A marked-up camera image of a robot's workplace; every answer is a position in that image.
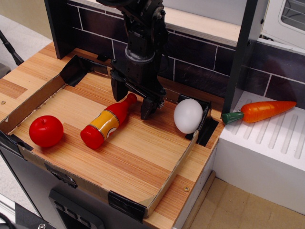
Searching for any black left shelf post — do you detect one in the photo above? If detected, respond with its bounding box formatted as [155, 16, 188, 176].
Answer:
[44, 0, 83, 60]

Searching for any cardboard fence with black tape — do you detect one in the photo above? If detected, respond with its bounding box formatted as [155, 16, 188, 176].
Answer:
[0, 54, 224, 224]

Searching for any orange toy carrot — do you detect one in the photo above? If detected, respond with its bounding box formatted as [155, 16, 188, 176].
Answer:
[222, 101, 297, 124]

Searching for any black right shelf post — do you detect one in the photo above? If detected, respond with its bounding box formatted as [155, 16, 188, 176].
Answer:
[222, 0, 257, 114]

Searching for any black cable at left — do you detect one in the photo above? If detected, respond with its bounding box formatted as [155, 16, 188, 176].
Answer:
[0, 30, 25, 66]

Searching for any red yellow hot sauce bottle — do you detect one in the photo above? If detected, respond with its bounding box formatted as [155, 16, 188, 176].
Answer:
[81, 93, 137, 149]

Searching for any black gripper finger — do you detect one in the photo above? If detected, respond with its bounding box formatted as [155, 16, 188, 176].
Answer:
[111, 78, 129, 101]
[141, 97, 159, 120]

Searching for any light wooden shelf board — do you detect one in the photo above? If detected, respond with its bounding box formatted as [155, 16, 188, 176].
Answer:
[68, 0, 241, 47]

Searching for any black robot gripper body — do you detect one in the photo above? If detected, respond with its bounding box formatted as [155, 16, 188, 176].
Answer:
[111, 53, 166, 108]

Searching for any red toy tomato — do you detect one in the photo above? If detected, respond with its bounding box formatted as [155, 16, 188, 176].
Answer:
[29, 115, 64, 147]

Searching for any white appliance with wire rack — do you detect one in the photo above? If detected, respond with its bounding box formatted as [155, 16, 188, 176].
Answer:
[262, 0, 305, 49]

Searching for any black control panel with buttons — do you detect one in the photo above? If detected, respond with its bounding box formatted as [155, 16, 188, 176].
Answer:
[49, 189, 105, 229]

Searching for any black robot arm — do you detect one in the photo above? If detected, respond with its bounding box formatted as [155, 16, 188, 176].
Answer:
[99, 0, 169, 120]

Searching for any white grooved drainboard counter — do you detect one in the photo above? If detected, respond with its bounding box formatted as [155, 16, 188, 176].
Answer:
[214, 90, 305, 215]

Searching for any white toy egg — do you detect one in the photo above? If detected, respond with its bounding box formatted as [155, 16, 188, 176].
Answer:
[174, 99, 203, 134]

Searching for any black shelf post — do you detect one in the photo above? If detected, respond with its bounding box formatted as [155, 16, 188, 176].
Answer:
[222, 0, 257, 114]
[44, 0, 83, 60]

